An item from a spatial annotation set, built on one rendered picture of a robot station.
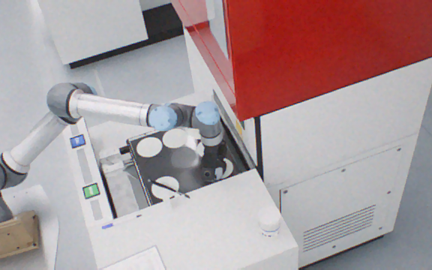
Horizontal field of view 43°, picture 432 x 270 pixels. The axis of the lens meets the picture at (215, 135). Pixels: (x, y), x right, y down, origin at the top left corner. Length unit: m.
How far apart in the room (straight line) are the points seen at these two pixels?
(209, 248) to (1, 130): 2.32
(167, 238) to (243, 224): 0.25
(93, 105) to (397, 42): 0.99
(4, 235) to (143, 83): 2.00
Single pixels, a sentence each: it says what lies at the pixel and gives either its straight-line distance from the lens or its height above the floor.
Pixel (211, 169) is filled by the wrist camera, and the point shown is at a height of 1.06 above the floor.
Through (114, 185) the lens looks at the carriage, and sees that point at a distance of 2.14.
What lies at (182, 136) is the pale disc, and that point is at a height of 0.90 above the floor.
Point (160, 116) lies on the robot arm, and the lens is 1.68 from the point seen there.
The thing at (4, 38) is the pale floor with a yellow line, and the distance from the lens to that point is 4.63.
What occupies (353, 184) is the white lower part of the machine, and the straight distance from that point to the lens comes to 2.38.
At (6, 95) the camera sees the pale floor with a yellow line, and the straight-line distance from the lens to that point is 4.10.
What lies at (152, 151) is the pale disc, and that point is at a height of 0.90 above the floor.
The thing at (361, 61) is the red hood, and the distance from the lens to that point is 1.86.
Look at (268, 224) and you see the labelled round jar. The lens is 1.74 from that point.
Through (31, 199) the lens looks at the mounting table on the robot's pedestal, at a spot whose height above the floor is 0.82.
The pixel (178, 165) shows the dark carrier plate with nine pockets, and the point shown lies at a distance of 2.11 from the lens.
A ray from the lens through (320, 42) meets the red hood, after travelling 1.71.
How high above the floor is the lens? 2.53
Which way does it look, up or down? 48 degrees down
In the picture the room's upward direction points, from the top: 8 degrees counter-clockwise
